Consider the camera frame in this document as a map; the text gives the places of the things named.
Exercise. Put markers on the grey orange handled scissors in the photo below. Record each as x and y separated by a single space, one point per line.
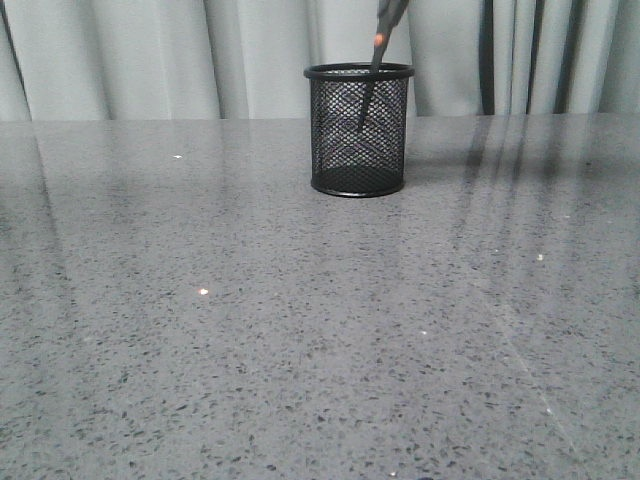
389 14

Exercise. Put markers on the grey curtain backdrop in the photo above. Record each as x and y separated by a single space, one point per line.
99 60

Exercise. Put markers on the black mesh pen bucket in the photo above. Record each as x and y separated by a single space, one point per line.
347 163

